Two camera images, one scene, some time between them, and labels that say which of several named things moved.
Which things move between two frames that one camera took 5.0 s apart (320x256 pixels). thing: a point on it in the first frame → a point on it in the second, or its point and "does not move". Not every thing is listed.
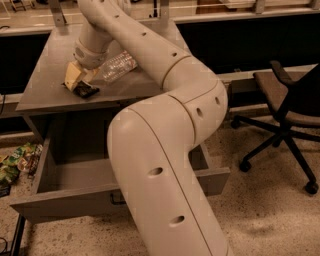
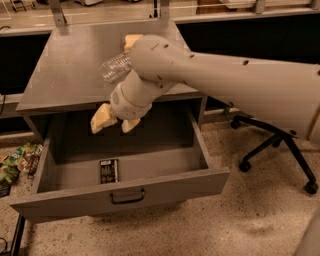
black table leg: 18,236 does not move
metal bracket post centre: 164,9 does not move
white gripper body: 89,58 → 127,107
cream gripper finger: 88,75 → 128,125
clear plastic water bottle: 117,67 does not move
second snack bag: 35,157 does not move
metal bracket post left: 58,14 does not move
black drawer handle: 116,202 does not move
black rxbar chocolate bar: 83,89 → 109,171
